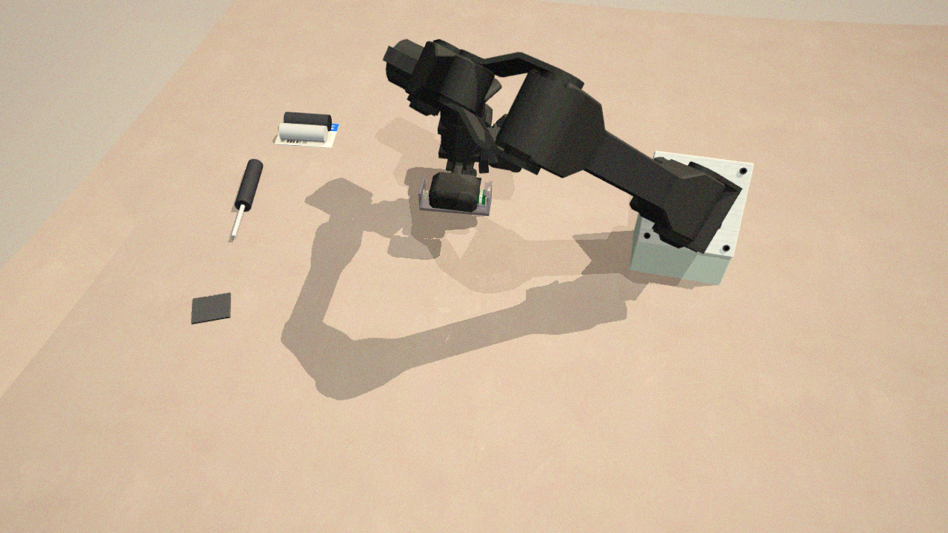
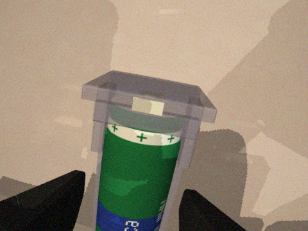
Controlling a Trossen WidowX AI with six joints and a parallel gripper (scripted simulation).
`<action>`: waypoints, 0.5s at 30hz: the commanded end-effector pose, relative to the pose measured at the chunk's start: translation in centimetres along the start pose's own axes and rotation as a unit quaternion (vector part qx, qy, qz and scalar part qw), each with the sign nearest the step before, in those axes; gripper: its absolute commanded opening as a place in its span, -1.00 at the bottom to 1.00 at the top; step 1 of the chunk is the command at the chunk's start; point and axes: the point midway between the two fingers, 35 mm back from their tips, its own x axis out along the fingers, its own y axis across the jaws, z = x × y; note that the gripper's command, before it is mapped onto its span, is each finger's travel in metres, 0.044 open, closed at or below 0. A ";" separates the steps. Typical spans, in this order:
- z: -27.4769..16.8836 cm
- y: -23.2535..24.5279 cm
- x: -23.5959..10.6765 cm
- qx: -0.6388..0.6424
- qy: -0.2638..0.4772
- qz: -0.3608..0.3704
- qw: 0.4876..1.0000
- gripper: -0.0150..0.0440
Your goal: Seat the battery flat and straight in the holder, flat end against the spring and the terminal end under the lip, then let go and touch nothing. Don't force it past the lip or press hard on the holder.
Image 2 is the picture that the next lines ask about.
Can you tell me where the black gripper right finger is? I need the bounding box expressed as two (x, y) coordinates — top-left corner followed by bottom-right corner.
(179, 189), (246, 231)

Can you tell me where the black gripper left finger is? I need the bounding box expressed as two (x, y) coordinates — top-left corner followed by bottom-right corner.
(0, 170), (85, 231)

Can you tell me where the green battery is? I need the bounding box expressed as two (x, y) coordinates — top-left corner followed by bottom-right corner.
(96, 124), (180, 231)

